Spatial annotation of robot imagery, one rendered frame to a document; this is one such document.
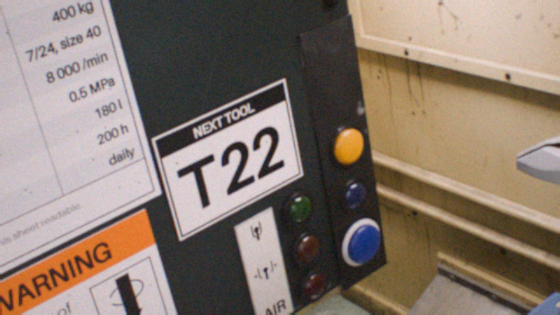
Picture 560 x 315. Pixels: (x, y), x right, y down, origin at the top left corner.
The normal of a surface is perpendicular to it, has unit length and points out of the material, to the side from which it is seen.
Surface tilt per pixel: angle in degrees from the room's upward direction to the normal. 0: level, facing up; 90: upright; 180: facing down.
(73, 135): 90
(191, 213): 90
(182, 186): 90
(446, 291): 24
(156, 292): 90
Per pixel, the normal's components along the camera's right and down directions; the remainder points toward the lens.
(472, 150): -0.79, 0.39
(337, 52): 0.61, 0.26
